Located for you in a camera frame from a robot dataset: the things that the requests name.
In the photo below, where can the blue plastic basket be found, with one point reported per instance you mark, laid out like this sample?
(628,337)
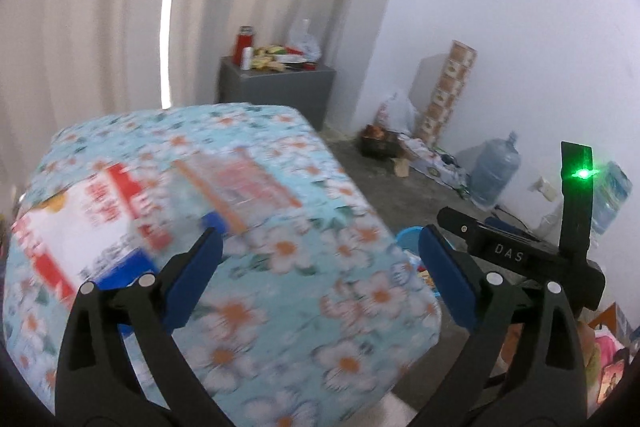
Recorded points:
(407,239)

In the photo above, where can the labelled water bottle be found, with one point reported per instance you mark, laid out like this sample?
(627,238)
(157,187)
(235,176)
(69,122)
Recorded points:
(612,197)

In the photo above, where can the floral blue tablecloth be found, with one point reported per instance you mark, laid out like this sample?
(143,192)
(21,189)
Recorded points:
(300,257)

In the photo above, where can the brown cardboard box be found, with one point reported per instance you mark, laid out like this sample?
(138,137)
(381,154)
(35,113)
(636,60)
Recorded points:
(607,319)

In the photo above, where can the small white bottle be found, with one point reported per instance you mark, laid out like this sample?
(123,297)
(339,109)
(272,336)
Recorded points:
(246,59)

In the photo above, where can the pile of snack packets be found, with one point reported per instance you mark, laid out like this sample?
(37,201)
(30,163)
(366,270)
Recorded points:
(272,59)

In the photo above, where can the brown paper scrap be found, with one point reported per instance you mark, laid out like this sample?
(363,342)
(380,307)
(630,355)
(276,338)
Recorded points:
(401,167)

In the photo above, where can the tall patterned box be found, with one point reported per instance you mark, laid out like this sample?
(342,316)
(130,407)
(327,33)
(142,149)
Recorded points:
(447,92)

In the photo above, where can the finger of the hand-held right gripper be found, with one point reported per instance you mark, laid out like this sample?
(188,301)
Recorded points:
(510,227)
(457,222)

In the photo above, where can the large blue water jug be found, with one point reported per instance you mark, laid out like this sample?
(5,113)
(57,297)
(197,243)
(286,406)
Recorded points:
(495,172)

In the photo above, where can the grey cabinet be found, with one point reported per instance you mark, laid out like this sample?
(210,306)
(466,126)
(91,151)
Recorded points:
(280,92)

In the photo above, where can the white plastic bag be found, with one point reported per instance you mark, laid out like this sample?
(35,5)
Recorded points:
(397,112)

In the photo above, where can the pink printed bag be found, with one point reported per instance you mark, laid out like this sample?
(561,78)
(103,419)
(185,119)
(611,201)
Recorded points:
(612,367)

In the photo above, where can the dark basket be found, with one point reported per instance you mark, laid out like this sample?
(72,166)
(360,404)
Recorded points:
(380,144)

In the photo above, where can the red thermos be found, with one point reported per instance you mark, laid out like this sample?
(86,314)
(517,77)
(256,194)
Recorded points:
(243,44)

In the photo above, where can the white power adapter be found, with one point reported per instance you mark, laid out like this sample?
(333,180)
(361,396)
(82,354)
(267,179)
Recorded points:
(545,191)

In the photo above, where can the beige curtain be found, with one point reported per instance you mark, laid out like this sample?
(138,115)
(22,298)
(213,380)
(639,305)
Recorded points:
(100,32)

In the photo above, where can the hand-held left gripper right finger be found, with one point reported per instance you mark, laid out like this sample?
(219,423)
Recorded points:
(447,277)

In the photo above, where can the clear plastic bag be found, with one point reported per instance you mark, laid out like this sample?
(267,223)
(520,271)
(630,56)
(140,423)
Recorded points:
(305,42)

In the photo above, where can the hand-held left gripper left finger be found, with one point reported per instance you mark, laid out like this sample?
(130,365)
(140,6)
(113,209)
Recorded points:
(197,277)

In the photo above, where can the printed cloth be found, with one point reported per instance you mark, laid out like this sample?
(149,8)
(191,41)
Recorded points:
(430,162)

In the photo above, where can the red white packet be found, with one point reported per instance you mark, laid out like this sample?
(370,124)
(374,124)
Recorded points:
(75,237)

